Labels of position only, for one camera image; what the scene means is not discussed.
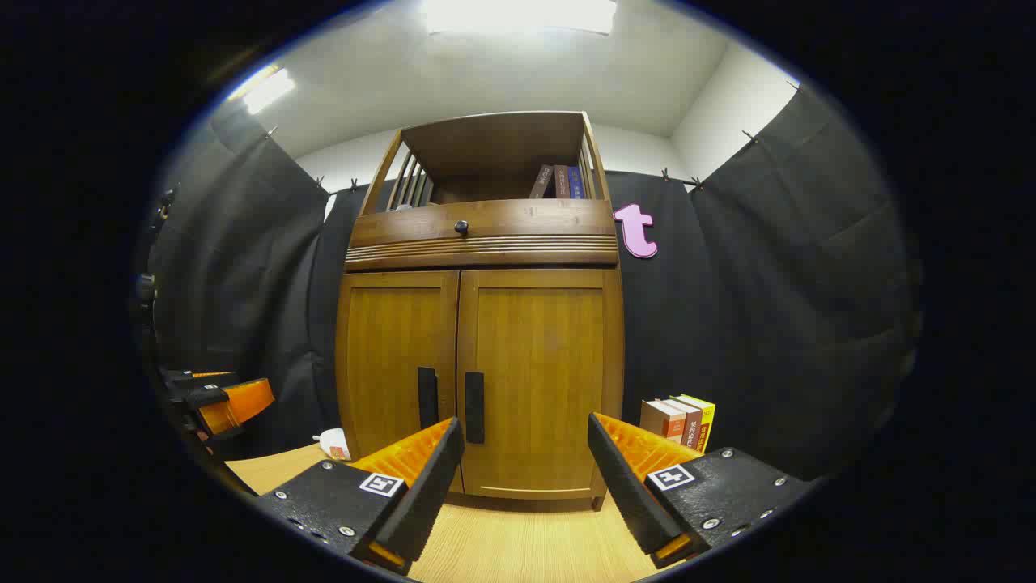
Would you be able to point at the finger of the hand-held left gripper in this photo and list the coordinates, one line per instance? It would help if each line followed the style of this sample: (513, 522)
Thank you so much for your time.
(194, 377)
(239, 402)

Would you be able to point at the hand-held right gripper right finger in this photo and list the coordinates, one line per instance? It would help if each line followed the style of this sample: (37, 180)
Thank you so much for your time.
(627, 486)

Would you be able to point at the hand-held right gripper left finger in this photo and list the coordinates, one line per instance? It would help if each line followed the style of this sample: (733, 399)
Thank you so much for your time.
(429, 486)

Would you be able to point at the wooden cabinet door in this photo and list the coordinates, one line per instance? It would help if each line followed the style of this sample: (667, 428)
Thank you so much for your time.
(538, 364)
(388, 356)

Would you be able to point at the wooden double-door shoe cabinet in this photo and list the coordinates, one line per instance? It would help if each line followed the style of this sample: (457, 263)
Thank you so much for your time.
(486, 154)

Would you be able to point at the white and orange book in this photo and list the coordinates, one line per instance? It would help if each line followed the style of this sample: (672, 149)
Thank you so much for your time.
(657, 419)

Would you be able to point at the yellow book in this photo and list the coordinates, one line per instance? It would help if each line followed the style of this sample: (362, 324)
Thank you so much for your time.
(704, 425)

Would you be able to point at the white and red packet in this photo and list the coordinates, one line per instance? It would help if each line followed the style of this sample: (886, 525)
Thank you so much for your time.
(333, 444)

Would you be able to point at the black backdrop cloth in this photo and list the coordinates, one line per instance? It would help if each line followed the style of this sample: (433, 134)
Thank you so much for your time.
(769, 324)

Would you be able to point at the wooden drawer with black knob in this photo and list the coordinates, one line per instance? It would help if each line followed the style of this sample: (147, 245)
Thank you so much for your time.
(526, 223)

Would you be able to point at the small ceiling light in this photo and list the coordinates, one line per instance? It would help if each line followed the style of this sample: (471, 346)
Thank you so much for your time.
(265, 91)

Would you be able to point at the blue shelf book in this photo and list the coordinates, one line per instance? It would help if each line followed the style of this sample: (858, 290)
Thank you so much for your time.
(576, 184)

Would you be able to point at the dark brown shelf book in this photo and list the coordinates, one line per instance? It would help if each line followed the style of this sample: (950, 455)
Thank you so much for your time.
(562, 183)

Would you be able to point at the leaning brown shelf book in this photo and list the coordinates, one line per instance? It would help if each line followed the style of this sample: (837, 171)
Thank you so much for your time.
(541, 182)

